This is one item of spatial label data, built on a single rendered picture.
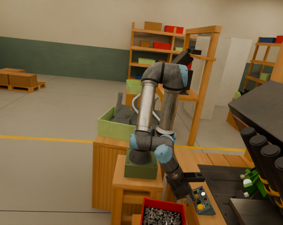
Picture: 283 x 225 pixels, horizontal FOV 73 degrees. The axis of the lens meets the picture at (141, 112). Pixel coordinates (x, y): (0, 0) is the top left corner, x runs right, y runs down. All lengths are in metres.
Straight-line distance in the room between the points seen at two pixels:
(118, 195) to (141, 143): 0.50
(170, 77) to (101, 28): 6.91
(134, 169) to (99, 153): 0.64
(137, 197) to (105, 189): 0.77
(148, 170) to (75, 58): 7.10
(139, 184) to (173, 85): 0.64
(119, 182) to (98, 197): 0.92
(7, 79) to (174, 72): 5.68
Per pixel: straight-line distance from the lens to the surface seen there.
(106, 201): 2.19
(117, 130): 1.79
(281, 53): 1.64
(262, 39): 8.10
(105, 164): 1.89
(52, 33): 8.24
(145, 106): 0.97
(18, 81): 6.23
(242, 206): 0.92
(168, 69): 1.04
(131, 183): 1.28
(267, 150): 0.53
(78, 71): 8.11
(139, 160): 1.26
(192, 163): 1.48
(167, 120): 1.14
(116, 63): 7.85
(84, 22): 7.95
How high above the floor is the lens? 1.69
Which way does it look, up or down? 21 degrees down
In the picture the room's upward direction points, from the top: 6 degrees clockwise
